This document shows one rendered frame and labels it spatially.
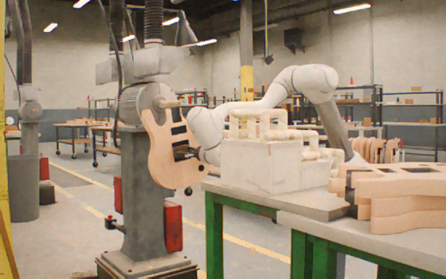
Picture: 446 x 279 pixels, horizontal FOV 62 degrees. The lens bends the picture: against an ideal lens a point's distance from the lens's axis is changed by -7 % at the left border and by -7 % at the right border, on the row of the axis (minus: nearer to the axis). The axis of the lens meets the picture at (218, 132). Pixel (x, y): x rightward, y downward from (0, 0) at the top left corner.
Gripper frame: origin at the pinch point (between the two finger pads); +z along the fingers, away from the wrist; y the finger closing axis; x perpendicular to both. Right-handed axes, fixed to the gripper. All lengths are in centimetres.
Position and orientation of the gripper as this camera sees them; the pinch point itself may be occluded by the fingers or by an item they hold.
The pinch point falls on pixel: (181, 151)
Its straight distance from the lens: 196.8
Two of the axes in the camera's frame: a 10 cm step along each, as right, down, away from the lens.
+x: -1.3, -9.8, -1.3
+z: -6.1, -0.2, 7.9
